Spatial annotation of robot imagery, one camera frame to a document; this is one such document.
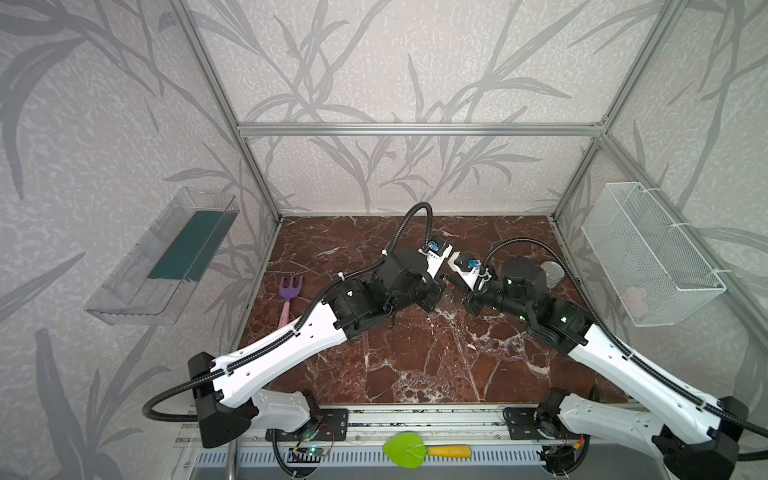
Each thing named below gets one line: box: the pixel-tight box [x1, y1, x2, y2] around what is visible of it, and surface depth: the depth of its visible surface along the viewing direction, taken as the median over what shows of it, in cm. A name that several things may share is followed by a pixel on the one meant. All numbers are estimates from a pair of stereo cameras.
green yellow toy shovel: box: [382, 432, 472, 469], surface depth 71 cm
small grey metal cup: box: [540, 261, 565, 289], surface depth 98 cm
